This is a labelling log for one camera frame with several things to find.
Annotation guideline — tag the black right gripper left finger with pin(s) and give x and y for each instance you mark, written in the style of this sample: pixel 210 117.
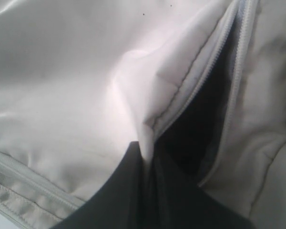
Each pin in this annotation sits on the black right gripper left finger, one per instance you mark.
pixel 119 202

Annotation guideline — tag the cream fabric duffel bag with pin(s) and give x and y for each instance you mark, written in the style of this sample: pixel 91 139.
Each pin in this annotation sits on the cream fabric duffel bag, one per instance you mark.
pixel 202 82

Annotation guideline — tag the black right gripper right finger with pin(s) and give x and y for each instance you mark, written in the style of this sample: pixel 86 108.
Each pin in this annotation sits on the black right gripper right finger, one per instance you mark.
pixel 183 205

